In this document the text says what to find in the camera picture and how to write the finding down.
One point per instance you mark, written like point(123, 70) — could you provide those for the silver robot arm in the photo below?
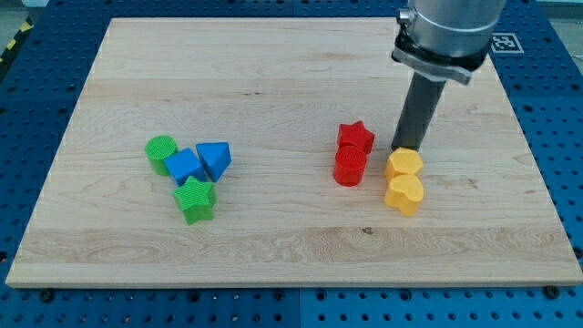
point(445, 39)

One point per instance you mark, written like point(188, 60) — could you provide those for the wooden board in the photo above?
point(277, 90)

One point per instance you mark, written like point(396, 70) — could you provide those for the red cylinder block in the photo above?
point(349, 166)

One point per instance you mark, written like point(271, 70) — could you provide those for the red star block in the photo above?
point(356, 134)

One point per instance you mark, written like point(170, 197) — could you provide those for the blue triangle block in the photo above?
point(215, 158)

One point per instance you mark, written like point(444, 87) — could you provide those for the green star block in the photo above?
point(196, 200)

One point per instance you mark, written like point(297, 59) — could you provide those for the blue cube block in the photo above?
point(184, 164)

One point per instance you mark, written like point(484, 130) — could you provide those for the yellow hexagon block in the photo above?
point(403, 161)

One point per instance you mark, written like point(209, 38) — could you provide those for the yellow heart block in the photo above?
point(405, 193)

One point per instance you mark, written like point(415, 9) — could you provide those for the green cylinder block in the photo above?
point(157, 150)

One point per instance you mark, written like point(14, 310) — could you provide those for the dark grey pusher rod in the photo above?
point(419, 107)

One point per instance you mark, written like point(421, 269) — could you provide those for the white fiducial marker tag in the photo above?
point(505, 43)

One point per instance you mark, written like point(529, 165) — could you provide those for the yellow black hazard tape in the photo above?
point(17, 41)

